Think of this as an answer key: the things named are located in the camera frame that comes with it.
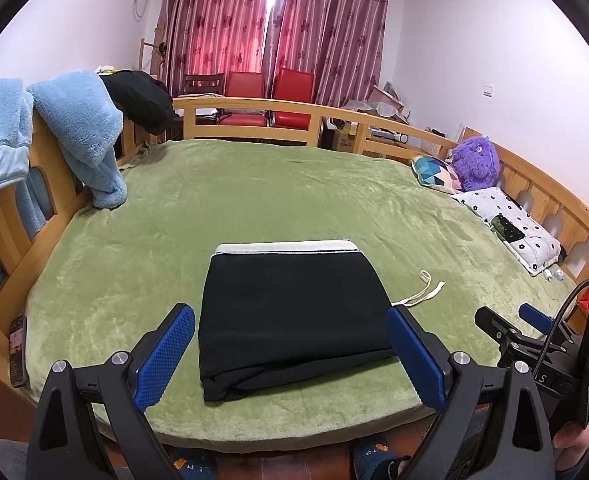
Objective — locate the wooden bed frame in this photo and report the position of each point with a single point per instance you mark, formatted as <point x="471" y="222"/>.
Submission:
<point x="294" y="107"/>

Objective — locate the geometric patterned pillow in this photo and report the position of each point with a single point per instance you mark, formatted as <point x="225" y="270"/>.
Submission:
<point x="434" y="172"/>

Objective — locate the person's grey trouser leg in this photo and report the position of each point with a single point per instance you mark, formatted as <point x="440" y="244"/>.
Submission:
<point x="7" y="460"/>

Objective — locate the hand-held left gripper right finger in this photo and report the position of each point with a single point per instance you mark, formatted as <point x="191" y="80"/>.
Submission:
<point x="417" y="355"/>

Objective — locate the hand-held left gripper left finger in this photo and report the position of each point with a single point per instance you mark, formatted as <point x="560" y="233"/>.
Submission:
<point x="167" y="355"/>

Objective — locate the small white charger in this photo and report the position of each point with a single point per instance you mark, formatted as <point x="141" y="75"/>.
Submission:
<point x="555" y="275"/>

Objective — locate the white mesh cover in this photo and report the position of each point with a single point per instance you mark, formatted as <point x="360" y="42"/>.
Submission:
<point x="379" y="109"/>

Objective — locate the black smartphone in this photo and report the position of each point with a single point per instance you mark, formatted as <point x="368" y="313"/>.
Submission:
<point x="18" y="350"/>

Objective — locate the purple plush toy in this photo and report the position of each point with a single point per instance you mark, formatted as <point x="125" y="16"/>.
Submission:
<point x="474" y="162"/>

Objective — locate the white wall switch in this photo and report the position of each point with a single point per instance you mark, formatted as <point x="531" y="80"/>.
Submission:
<point x="488" y="90"/>

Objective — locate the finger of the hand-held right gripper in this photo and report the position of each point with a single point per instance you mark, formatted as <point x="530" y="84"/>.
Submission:
<point x="496" y="327"/>
<point x="536" y="316"/>

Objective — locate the white floral pillow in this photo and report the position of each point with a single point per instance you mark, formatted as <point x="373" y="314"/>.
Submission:
<point x="534" y="240"/>

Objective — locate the cardboard box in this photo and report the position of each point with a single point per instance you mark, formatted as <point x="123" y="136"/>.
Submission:
<point x="345" y="140"/>

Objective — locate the dark patterned pouch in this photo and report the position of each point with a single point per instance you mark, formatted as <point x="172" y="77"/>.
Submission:
<point x="506" y="227"/>

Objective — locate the red chair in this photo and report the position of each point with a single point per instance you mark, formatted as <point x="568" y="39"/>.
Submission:
<point x="242" y="90"/>
<point x="294" y="90"/>

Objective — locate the green fleece blanket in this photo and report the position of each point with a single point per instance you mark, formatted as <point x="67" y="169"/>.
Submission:
<point x="174" y="220"/>

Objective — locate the dark wooden chair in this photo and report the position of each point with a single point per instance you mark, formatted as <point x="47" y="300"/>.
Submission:
<point x="202" y="85"/>

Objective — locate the black garment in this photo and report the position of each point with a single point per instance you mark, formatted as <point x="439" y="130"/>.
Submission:
<point x="139" y="97"/>

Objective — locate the blue patterned slipper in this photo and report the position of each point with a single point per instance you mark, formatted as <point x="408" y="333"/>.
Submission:
<point x="374" y="457"/>
<point x="194" y="467"/>

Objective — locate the wooden coat rack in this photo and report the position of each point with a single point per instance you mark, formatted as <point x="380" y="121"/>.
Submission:
<point x="152" y="55"/>

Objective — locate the maroon floral curtain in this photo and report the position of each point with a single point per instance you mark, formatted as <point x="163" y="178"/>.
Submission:
<point x="329" y="25"/>
<point x="214" y="20"/>

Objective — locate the black pants with white stripes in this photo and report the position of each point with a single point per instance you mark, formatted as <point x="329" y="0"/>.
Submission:
<point x="294" y="310"/>

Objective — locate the light blue fleece robe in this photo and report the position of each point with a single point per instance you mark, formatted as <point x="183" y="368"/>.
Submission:
<point x="74" y="120"/>

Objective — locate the person's right hand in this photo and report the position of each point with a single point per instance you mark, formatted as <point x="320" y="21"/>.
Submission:
<point x="571" y="442"/>

